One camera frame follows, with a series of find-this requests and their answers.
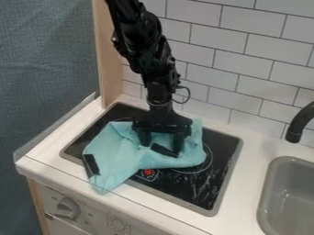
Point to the toy stove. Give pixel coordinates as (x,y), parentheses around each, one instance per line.
(171,171)

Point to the light blue cloth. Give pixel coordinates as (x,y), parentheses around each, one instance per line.
(122,153)

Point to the toy sink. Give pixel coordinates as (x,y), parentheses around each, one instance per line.
(288,199)

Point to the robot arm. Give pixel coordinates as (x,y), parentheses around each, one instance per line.
(141,39)

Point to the tap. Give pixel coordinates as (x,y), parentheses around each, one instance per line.
(297,124)

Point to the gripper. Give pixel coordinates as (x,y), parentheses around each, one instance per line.
(162,117)

